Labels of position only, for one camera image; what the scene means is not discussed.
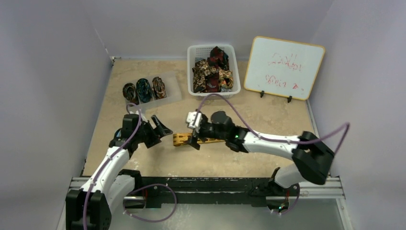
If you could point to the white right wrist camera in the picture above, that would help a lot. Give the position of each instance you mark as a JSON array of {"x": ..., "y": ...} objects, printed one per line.
[{"x": 193, "y": 120}]

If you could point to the rolled dark striped tie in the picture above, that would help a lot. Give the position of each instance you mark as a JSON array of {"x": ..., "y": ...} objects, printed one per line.
[{"x": 130, "y": 93}]

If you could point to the rolled blue green tie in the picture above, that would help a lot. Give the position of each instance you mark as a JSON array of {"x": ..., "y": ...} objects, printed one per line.
[{"x": 144, "y": 90}]

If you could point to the brown floral tie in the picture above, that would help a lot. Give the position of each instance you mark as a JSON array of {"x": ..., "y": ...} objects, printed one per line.
[{"x": 200, "y": 70}]

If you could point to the yellow insect-print tie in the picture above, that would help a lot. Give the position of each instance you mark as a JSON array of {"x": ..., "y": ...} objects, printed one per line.
[{"x": 180, "y": 139}]

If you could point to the dark red tie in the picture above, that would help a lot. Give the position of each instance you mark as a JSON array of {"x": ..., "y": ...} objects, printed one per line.
[{"x": 218, "y": 57}]

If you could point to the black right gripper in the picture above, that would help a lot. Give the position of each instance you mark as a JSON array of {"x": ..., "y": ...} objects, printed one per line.
[{"x": 197, "y": 134}]

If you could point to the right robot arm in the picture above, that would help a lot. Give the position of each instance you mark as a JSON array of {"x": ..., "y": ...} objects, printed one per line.
[{"x": 312, "y": 159}]

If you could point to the whiteboard with yellow frame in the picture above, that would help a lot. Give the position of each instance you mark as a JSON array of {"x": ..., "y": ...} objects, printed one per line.
[{"x": 283, "y": 68}]

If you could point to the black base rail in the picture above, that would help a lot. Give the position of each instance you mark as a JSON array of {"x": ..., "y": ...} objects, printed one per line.
[{"x": 254, "y": 191}]

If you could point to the clear plastic organizer tray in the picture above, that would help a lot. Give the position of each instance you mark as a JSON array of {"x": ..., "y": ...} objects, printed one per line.
[{"x": 172, "y": 90}]

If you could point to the aluminium frame rail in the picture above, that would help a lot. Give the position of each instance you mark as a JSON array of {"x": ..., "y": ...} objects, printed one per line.
[{"x": 332, "y": 189}]

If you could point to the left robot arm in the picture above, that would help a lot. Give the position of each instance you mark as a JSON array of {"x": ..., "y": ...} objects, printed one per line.
[{"x": 91, "y": 206}]

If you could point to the white plastic basket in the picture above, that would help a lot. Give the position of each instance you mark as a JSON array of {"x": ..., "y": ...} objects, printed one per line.
[{"x": 203, "y": 51}]

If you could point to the rolled pink brown tie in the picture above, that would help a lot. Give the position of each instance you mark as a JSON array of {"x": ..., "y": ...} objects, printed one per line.
[{"x": 159, "y": 88}]

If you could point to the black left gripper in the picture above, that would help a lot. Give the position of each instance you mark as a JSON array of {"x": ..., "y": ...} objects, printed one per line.
[{"x": 154, "y": 138}]

